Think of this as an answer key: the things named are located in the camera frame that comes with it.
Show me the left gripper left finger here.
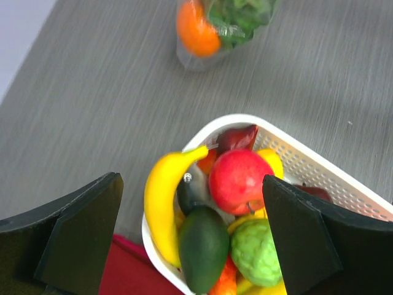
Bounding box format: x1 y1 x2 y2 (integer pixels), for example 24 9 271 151
1 172 123 294

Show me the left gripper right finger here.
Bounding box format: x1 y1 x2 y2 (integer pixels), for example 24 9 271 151
263 175 392 294

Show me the orange fruit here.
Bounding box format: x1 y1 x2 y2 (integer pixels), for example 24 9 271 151
176 1 221 58

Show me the clear zip top bag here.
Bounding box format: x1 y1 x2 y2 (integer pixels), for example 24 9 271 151
176 0 281 71

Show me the dark red mangosteen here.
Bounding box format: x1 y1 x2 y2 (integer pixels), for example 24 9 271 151
294 184 333 203

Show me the small green cabbage ball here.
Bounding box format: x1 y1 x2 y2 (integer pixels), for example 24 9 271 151
231 219 282 287

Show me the red folded cloth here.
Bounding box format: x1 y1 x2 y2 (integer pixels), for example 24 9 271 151
99 234 181 295

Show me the small yellow banana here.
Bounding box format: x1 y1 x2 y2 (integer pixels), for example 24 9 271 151
227 207 267 235

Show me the lone yellow banana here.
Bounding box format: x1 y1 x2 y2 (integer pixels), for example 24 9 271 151
236 277 287 295

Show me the white perforated fruit basket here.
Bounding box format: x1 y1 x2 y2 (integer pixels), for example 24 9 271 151
142 114 392 294

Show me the yellow lemon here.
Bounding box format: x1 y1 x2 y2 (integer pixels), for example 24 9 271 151
257 149 284 179

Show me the small orange carrot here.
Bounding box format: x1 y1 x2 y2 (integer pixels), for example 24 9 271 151
208 255 237 295

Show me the single yellow banana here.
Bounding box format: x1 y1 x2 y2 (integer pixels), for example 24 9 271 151
144 145 209 268

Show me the red apple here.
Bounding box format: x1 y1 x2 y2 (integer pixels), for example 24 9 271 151
208 149 274 216

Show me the green avocado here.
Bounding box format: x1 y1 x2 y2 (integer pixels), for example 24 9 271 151
179 206 230 294

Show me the dark eggplant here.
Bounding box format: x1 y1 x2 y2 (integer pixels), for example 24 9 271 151
176 163 211 216

